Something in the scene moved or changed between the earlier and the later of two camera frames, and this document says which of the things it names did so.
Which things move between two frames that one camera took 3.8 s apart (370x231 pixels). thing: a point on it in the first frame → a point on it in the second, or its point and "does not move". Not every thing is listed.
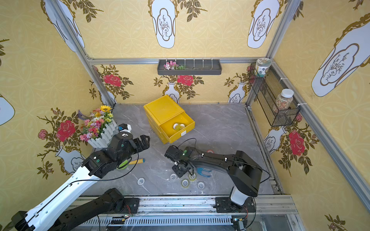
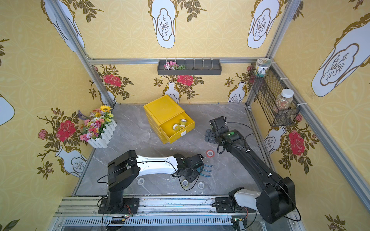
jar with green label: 262,64 does not move
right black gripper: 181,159 → 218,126
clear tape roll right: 201,183 does not move
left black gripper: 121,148 → 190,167
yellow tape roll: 185,183 does not move
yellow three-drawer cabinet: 167,119 does not move
